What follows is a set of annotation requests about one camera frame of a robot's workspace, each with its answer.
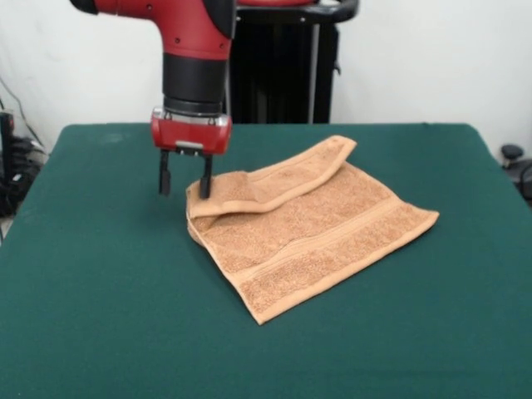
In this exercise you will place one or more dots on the tan terry towel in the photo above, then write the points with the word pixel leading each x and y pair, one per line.
pixel 324 232

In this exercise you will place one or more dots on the dark green table cloth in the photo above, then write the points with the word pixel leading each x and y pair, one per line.
pixel 124 291

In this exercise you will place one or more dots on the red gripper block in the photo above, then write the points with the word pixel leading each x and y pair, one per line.
pixel 191 135

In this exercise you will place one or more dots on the black office chair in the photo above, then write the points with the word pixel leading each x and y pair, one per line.
pixel 519 166

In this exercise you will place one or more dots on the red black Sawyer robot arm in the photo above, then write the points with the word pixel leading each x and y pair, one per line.
pixel 191 54

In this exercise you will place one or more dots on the black electronics box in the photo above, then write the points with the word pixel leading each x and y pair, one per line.
pixel 6 137

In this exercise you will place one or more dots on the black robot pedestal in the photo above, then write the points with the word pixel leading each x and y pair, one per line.
pixel 282 75

